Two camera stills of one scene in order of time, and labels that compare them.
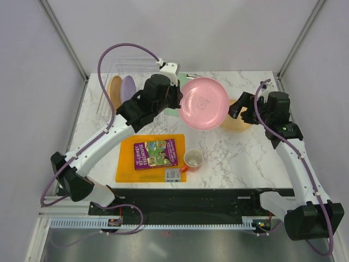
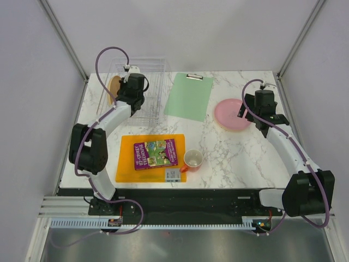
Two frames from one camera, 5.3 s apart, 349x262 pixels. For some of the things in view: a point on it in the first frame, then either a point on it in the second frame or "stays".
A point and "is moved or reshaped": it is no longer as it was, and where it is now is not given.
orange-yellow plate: (236, 124) → (227, 129)
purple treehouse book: (155, 154) stays
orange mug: (193, 159) stays
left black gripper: (178, 94) → (122, 85)
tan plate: (114, 90) stays
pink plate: (205, 103) is moved or reshaped
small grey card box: (173, 175) stays
